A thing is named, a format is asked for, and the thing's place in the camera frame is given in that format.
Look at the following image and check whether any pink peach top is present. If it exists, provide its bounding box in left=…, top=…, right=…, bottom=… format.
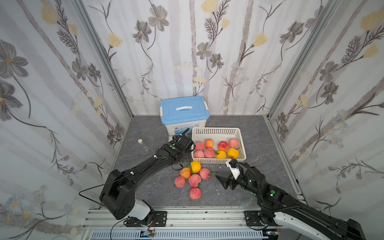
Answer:
left=194, top=150, right=205, bottom=159

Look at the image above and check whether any orange pink peach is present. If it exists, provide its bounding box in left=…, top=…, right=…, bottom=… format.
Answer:
left=204, top=139, right=215, bottom=149

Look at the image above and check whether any pink peach second row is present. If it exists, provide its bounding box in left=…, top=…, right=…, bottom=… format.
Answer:
left=204, top=148, right=216, bottom=159

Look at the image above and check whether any white perforated plastic basket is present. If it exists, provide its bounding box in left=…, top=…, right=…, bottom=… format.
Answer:
left=192, top=127, right=247, bottom=164

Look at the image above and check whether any orange red peach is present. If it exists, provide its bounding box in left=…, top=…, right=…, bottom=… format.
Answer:
left=217, top=141, right=229, bottom=152

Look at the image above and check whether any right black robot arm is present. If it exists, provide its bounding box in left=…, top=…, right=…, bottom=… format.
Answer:
left=216, top=163, right=366, bottom=240

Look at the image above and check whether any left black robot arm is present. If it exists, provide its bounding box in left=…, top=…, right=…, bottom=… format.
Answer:
left=99, top=136, right=195, bottom=226

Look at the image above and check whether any blue lid storage box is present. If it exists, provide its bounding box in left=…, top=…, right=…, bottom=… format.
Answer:
left=160, top=96, right=210, bottom=136

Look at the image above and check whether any pink peach bottom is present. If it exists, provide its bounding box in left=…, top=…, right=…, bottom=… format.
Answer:
left=190, top=188, right=202, bottom=200

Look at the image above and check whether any small glass flask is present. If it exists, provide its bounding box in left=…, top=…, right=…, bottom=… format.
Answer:
left=138, top=139, right=150, bottom=154

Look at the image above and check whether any small green circuit board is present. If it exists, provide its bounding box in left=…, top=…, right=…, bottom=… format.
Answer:
left=140, top=231, right=155, bottom=238

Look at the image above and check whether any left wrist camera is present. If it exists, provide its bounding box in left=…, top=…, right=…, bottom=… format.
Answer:
left=172, top=128, right=191, bottom=142

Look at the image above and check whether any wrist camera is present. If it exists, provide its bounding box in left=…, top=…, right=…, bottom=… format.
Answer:
left=172, top=128, right=191, bottom=142
left=226, top=159, right=241, bottom=180

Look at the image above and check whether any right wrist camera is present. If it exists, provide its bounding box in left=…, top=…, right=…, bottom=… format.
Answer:
left=226, top=159, right=241, bottom=180

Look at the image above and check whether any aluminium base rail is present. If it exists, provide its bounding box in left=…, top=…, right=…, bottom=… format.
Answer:
left=80, top=191, right=334, bottom=240

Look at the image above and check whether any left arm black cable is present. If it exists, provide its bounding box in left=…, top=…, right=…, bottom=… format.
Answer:
left=78, top=176, right=133, bottom=208

